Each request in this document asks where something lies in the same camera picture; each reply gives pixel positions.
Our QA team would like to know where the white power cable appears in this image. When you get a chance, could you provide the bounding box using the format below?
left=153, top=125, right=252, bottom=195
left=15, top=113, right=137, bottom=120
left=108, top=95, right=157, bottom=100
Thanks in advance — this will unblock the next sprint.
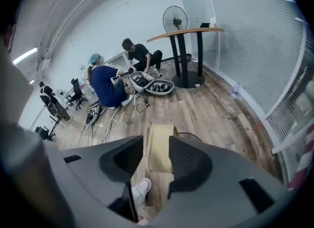
left=94, top=109, right=120, bottom=144

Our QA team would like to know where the black pedestal fan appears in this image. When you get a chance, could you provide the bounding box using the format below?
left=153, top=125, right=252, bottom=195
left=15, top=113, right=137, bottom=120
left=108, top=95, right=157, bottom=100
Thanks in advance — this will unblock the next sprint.
left=162, top=5, right=188, bottom=36

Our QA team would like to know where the glass partition with blinds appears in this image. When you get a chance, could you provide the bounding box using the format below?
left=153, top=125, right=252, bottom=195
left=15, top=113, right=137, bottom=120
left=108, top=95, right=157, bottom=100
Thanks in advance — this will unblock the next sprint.
left=171, top=0, right=314, bottom=164

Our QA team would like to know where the pink white checkered tablecloth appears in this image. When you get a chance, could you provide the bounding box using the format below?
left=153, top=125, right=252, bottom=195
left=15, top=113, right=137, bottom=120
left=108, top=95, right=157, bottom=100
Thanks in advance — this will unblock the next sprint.
left=287, top=123, right=314, bottom=191

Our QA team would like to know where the long ceiling light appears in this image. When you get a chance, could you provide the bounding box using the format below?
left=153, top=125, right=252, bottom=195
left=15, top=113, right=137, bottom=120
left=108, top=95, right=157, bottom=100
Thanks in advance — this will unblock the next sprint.
left=12, top=47, right=39, bottom=65

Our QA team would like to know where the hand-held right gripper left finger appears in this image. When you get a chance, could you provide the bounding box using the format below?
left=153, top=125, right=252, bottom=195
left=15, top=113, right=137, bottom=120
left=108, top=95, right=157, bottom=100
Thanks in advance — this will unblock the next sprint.
left=59, top=135, right=144, bottom=228

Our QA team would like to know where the black office chair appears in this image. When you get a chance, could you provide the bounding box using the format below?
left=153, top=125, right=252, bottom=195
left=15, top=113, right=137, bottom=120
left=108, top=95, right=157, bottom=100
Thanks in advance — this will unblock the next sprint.
left=66, top=78, right=88, bottom=111
left=34, top=125, right=56, bottom=141

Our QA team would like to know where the black equipment bag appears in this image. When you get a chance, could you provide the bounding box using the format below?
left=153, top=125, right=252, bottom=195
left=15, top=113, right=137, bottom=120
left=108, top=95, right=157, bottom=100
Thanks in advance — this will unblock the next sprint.
left=85, top=100, right=101, bottom=126

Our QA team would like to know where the round wooden table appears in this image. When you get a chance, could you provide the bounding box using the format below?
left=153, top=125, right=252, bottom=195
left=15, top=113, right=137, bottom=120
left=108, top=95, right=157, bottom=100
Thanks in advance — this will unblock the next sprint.
left=146, top=27, right=225, bottom=89

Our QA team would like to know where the grey open equipment case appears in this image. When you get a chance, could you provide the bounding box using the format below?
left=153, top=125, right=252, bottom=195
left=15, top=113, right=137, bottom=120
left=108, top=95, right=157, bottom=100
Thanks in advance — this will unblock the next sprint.
left=129, top=71, right=175, bottom=97

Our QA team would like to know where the white low shelf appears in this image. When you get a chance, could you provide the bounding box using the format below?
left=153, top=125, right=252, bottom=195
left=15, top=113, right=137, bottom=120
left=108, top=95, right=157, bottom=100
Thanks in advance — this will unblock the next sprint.
left=105, top=50, right=133, bottom=68

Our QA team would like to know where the clear plastic water bottle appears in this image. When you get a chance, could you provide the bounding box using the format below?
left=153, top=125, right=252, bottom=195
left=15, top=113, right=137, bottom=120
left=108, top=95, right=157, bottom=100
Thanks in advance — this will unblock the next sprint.
left=230, top=82, right=241, bottom=99

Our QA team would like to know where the teal bouffant cap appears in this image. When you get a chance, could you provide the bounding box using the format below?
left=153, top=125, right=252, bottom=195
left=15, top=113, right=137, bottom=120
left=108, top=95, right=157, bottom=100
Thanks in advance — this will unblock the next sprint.
left=88, top=53, right=103, bottom=65

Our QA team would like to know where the beige cardboard box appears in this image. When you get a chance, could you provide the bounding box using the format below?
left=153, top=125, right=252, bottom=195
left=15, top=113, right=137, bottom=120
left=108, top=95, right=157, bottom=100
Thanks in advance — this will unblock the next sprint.
left=146, top=123, right=181, bottom=173

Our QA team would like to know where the person's white trouser leg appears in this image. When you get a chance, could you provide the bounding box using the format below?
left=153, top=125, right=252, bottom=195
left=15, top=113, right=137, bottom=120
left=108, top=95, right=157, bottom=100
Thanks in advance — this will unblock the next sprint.
left=131, top=186, right=148, bottom=210

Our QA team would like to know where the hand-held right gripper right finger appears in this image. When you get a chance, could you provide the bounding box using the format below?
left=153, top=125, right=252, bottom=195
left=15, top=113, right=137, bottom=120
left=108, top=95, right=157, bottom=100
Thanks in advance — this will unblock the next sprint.
left=157, top=135, right=296, bottom=228

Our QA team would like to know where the person's white shoe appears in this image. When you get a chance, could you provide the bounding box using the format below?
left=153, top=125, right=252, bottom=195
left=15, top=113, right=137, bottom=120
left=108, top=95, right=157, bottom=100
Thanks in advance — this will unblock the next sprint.
left=136, top=177, right=152, bottom=198

